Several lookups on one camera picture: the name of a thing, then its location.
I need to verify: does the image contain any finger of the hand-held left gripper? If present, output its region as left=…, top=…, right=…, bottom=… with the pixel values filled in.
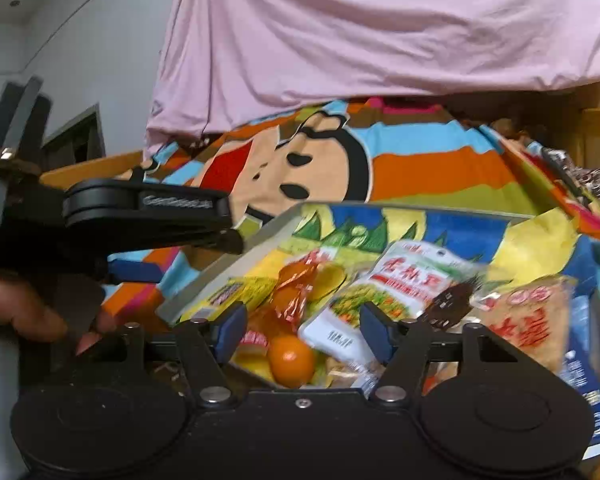
left=62, top=178, right=244, bottom=256

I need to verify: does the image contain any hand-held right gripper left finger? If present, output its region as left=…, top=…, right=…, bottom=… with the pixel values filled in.
left=107, top=302, right=248, bottom=405

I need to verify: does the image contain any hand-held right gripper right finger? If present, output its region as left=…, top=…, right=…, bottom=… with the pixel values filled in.
left=360, top=305, right=501, bottom=403

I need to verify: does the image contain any small red candy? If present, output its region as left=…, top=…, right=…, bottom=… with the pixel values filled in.
left=239, top=330, right=272, bottom=359

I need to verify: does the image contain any yellow snack packet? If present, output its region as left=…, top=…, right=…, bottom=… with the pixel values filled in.
left=180, top=275, right=277, bottom=322

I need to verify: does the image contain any long clear crispy snack packet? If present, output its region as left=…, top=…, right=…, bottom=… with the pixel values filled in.
left=325, top=357, right=382, bottom=391

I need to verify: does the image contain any white green bean snack packet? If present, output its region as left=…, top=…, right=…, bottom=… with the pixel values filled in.
left=299, top=241, right=487, bottom=367

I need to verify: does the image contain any small orange tangerine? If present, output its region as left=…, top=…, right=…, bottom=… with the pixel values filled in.
left=268, top=335, right=316, bottom=389

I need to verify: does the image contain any shiny golden snack wrapper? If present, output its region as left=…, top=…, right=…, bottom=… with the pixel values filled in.
left=271, top=259, right=317, bottom=332

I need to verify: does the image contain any cartoon printed tin box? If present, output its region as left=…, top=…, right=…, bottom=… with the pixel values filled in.
left=156, top=201, right=600, bottom=461

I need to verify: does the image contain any red label clear snack packet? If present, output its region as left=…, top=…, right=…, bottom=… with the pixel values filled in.
left=472, top=276, right=577, bottom=377

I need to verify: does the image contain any blue snack packet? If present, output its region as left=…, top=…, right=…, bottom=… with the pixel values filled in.
left=562, top=300, right=600, bottom=455

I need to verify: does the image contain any person's left hand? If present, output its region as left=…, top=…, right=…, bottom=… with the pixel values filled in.
left=0, top=274, right=116, bottom=356

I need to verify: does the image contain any brown cartoon printed blanket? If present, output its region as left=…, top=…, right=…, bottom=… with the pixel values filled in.
left=102, top=97, right=600, bottom=331

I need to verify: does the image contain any pink bed sheet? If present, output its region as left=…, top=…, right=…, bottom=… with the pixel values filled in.
left=145, top=0, right=600, bottom=153

